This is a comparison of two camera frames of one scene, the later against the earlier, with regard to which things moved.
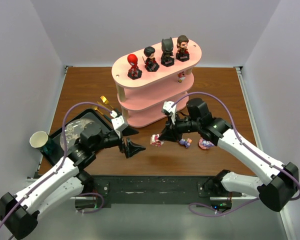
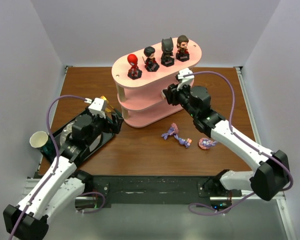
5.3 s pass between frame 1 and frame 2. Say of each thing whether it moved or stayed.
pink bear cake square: moved
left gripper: moved
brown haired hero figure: stayed
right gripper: moved
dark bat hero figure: stayed
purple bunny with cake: stayed
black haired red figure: stayed
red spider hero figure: stayed
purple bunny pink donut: stayed
